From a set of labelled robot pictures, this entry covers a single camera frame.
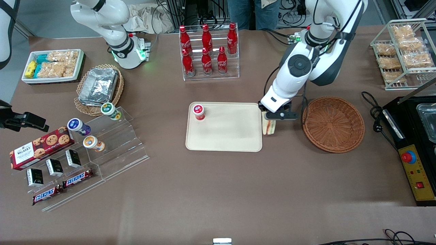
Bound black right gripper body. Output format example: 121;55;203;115
0;100;15;130

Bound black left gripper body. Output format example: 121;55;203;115
258;101;292;114

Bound triangular sandwich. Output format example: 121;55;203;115
262;111;277;136

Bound brown round wicker basket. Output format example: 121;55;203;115
302;96;365;153

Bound cream plastic tray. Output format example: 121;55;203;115
185;102;263;152

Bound light wicker basket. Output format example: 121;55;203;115
74;64;124;116

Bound silver foil tray stack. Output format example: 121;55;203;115
78;68;119;107

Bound red Walkers cookie box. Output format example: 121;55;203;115
10;126;75;170

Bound purple gum bottle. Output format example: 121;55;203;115
67;118;91;136

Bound white rectangular bin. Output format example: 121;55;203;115
21;49;85;84

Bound small black snack box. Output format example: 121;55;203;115
26;168;44;187
45;159;64;177
65;149;82;168

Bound orange gum bottle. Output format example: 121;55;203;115
83;135;105;152

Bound Snickers chocolate bar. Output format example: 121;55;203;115
62;168;94;188
32;184;64;206

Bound clear acrylic bottle rack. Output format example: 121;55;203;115
179;23;240;81

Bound red cola bottle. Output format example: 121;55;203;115
179;25;192;51
227;22;238;55
182;49;195;77
201;47;213;75
202;23;213;51
217;46;228;75

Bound green gum bottle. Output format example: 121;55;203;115
100;102;122;120

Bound red gum bottle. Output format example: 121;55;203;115
192;103;206;121

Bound clear acrylic stepped stand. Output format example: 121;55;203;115
29;106;150;212

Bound person in blue jeans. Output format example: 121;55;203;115
227;0;281;31

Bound packed fried snack bag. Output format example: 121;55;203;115
383;70;407;84
379;56;402;69
391;26;415;38
402;52;435;68
398;37;424;51
376;43;397;56

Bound black machine with yellow panel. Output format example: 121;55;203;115
382;77;436;207

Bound clear plastic container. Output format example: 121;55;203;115
416;103;436;143

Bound white cloth bag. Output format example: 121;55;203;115
128;3;177;34

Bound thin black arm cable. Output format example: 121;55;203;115
300;80;310;131

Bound black power cable with plug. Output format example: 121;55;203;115
361;91;399;150

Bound white wire rack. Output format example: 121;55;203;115
370;18;436;91

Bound black floor cables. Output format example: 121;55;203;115
317;229;436;245

